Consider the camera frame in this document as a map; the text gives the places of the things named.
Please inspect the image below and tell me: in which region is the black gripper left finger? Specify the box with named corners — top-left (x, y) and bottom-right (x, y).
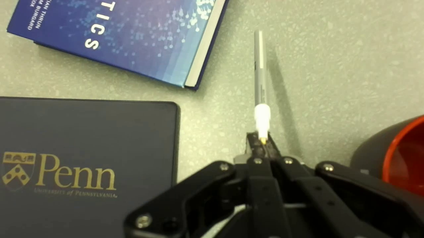
top-left (123, 130), bottom-right (284, 238)

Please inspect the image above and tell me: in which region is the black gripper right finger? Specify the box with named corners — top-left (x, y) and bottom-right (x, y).
top-left (263, 132), bottom-right (424, 238)

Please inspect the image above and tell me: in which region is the silver pen white tip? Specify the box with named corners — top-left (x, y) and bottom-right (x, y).
top-left (253, 29), bottom-right (271, 145)

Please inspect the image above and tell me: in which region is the black cup red inside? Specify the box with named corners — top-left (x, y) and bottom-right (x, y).
top-left (349, 113), bottom-right (424, 197)

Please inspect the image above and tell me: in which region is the navy Penn binder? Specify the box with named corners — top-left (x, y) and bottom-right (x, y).
top-left (0, 96), bottom-right (181, 238)

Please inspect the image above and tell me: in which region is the blue robotics hardcover book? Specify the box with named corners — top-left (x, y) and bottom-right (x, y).
top-left (5, 0), bottom-right (229, 91)

